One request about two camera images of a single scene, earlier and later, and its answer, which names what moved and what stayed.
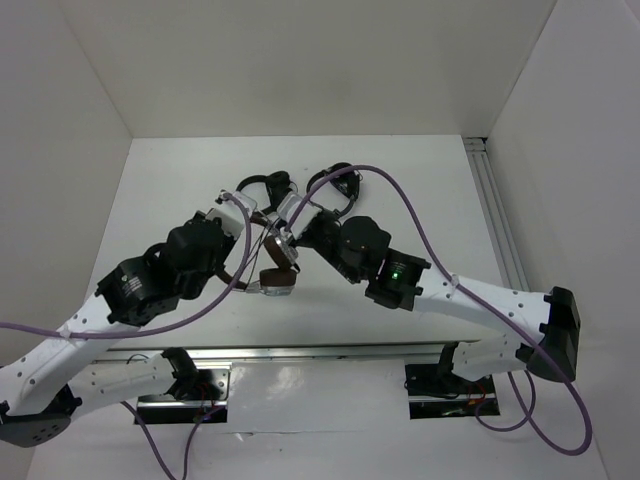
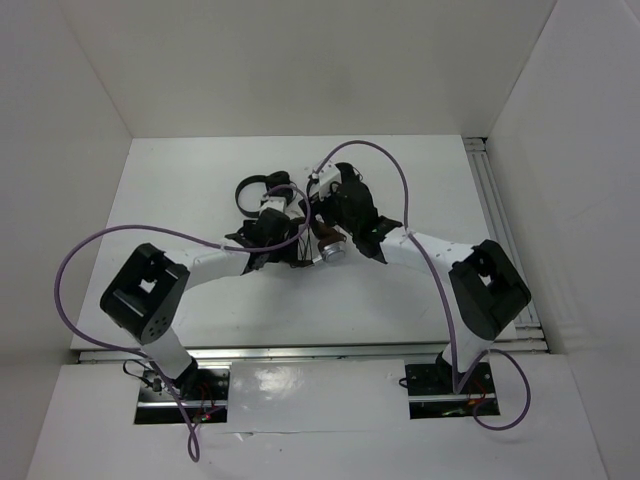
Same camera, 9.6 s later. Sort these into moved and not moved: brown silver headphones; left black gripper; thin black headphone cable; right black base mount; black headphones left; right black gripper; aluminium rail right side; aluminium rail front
Moved: right black gripper; left black gripper; brown silver headphones; thin black headphone cable
Not moved: right black base mount; aluminium rail front; aluminium rail right side; black headphones left
